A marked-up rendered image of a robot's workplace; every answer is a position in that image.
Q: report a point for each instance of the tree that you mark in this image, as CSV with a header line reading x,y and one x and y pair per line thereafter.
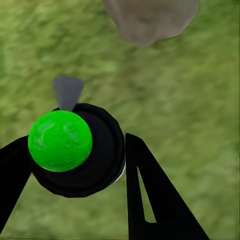
x,y
143,22

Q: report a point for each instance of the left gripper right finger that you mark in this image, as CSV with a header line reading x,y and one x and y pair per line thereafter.
x,y
174,219

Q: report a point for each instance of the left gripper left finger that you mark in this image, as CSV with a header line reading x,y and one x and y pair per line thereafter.
x,y
15,171

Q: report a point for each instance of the pesticide atomizer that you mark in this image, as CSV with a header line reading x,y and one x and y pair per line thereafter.
x,y
78,149

